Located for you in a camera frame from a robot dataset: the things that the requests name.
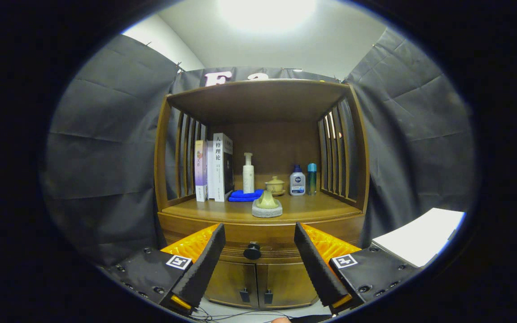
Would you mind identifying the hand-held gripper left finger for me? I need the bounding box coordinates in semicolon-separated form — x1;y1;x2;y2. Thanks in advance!
106;223;226;314

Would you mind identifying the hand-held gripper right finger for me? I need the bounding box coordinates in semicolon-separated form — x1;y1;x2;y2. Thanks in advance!
294;222;425;314

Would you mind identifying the black round drawer knob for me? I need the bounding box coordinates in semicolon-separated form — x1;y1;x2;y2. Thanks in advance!
243;241;262;261

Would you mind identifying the wooden drawer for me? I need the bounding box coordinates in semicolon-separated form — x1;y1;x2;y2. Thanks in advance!
158;214;366;265

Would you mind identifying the green ornament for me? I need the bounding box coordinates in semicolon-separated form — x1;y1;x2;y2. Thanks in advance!
252;189;283;218

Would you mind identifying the wooden cabinet door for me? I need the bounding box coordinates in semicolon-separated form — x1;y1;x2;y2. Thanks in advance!
255;262;320;309
205;262;259;309

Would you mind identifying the wooden countertop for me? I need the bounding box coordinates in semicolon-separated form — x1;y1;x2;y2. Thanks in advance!
161;192;363;225

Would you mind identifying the wooden cabinet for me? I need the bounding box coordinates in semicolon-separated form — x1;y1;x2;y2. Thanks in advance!
153;79;370;311

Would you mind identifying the blue folded cloth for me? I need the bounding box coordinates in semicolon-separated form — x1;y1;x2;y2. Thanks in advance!
228;189;264;202

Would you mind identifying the white blue-capped lotion bottle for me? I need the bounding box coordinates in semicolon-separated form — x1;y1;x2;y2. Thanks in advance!
289;165;306;196

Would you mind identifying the teal spray bottle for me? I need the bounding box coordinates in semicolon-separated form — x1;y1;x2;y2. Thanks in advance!
307;163;318;195

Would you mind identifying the beige lidded teacup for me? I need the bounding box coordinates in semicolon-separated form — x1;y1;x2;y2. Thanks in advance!
265;176;286;196

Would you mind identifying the purple book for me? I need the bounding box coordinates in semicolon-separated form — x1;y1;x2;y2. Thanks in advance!
194;140;208;202

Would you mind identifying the thin white book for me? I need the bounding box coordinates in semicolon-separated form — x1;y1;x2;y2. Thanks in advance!
206;140;216;200

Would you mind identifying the white pump bottle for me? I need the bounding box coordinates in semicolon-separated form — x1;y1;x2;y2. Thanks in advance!
242;153;255;194

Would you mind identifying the white and black book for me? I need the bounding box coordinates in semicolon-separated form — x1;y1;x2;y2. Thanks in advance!
213;133;235;202

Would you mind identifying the white table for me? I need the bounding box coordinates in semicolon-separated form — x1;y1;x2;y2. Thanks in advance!
371;207;466;268

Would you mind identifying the black backdrop cloth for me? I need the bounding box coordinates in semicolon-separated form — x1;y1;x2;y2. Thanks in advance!
39;27;477;267

